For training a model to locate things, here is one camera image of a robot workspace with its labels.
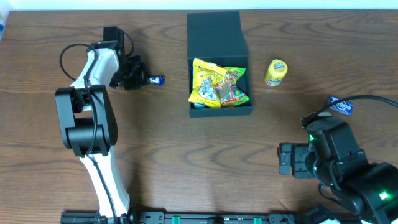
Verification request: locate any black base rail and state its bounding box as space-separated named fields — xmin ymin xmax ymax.
xmin=60 ymin=212 xmax=306 ymax=224

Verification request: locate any yellow snack bag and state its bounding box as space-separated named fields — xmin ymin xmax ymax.
xmin=188 ymin=58 xmax=227 ymax=108

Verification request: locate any blue Oreo cookie pack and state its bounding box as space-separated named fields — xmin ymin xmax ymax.
xmin=193 ymin=103 xmax=206 ymax=108

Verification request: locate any blue Eclipse mint box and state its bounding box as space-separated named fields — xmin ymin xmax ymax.
xmin=327 ymin=95 xmax=354 ymax=116

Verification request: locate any Dairy Milk chocolate bar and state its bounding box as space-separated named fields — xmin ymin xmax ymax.
xmin=149 ymin=75 xmax=165 ymax=86

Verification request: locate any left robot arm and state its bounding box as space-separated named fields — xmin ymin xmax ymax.
xmin=55 ymin=41 xmax=140 ymax=223

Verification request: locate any green Haribo gummy bag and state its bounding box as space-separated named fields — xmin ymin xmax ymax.
xmin=215 ymin=67 xmax=250 ymax=108

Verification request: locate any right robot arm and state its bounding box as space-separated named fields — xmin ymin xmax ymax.
xmin=277 ymin=142 xmax=397 ymax=223

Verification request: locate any dark green open box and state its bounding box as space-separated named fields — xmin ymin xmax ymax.
xmin=187 ymin=11 xmax=254 ymax=118

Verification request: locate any yellow candy bottle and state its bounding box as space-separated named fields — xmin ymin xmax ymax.
xmin=264 ymin=59 xmax=288 ymax=87

